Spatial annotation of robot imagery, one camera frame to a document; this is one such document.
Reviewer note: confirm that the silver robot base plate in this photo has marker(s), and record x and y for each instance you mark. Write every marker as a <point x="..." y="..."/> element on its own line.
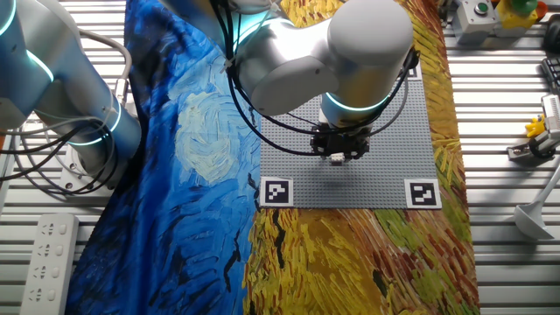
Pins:
<point x="70" y="179"/>

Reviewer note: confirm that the yellow plastic box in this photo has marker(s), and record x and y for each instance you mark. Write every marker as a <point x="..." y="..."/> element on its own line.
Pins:
<point x="516" y="22"/>

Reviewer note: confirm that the small yellow toy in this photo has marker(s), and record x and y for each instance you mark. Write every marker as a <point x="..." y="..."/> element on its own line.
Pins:
<point x="535" y="127"/>

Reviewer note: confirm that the white Lego brick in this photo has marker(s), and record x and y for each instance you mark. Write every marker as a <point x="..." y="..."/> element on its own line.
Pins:
<point x="337" y="159"/>

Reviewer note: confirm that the black keyboard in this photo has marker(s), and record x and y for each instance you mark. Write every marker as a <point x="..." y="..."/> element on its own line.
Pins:
<point x="553" y="74"/>

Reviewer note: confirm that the black white ArUco marker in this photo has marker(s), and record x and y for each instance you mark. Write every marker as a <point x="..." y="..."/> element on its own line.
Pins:
<point x="416" y="73"/>
<point x="277" y="192"/>
<point x="423" y="194"/>

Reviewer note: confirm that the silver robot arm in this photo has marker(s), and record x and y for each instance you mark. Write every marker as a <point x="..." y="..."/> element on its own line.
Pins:
<point x="297" y="57"/>

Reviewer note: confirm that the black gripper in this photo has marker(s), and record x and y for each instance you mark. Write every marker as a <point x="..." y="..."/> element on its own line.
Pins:
<point x="343" y="136"/>

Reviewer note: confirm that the grey Lego baseplate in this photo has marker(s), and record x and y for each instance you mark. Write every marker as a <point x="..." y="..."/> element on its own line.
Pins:
<point x="372" y="184"/>

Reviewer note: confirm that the white power strip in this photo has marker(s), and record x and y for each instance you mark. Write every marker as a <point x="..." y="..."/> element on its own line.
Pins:
<point x="48" y="267"/>

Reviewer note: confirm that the grey green button box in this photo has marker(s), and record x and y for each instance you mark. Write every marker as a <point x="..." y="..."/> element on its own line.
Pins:
<point x="474" y="22"/>

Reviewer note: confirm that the silver clamp base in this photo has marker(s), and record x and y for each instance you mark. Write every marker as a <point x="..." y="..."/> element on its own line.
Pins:
<point x="520" y="153"/>

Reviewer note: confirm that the Van Gogh print cloth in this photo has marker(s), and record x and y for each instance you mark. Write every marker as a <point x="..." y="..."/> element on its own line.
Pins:
<point x="184" y="175"/>

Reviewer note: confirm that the black round object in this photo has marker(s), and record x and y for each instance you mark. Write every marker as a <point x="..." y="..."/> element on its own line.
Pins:
<point x="553" y="39"/>

